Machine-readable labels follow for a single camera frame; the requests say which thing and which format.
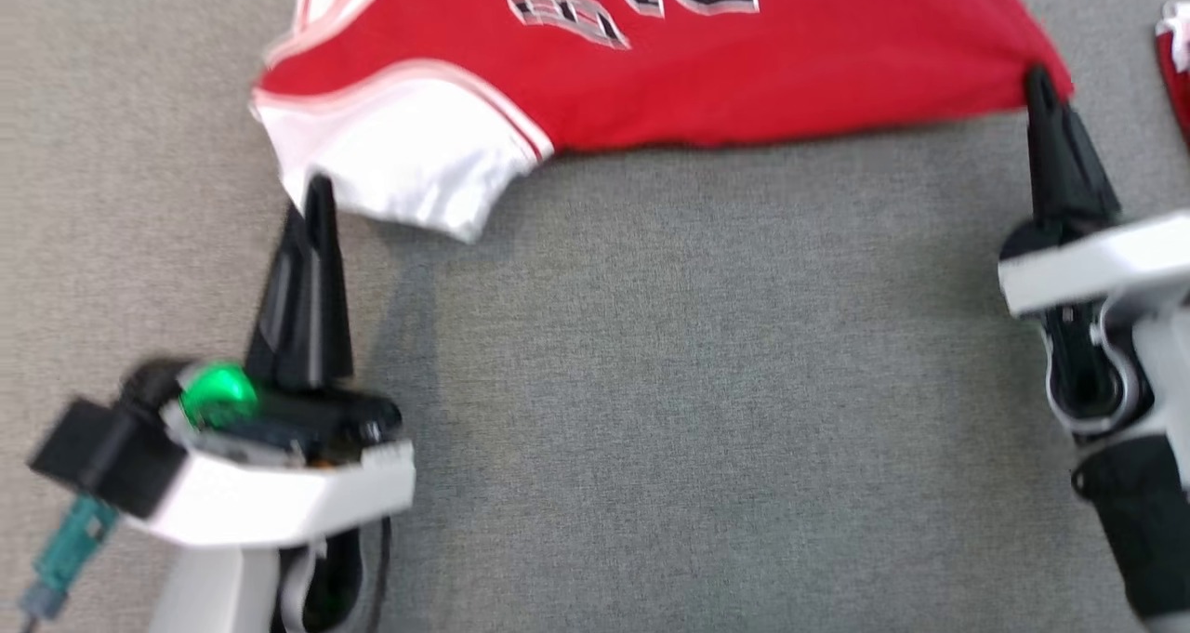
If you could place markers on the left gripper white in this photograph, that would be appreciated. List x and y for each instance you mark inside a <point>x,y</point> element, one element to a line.
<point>279,498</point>

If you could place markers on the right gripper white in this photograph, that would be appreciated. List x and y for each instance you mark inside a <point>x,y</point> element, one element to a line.
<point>1097,261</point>

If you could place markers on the red white basketball jersey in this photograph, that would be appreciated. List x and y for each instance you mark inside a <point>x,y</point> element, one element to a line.
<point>1179,94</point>
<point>744,75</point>

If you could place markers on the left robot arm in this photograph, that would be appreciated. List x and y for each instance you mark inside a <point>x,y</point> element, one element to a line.
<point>214,596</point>

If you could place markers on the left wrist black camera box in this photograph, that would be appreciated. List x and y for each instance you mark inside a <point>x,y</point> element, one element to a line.
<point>102,456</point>

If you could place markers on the left camera teal connector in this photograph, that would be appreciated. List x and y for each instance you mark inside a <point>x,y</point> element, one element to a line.
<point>70,545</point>

